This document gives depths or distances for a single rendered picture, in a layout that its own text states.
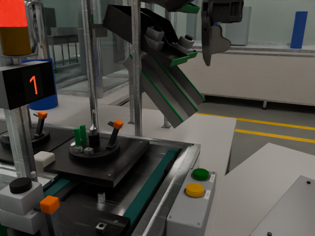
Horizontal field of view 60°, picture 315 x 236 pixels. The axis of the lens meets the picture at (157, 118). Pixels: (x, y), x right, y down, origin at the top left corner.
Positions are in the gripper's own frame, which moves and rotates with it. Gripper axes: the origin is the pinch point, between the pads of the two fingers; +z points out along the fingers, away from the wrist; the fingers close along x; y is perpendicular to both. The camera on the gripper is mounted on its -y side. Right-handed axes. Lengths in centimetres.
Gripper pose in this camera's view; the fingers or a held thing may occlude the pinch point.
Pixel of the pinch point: (205, 60)
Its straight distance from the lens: 66.7
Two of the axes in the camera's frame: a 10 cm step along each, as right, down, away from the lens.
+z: 0.0, 9.4, 3.3
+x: 3.3, -3.1, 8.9
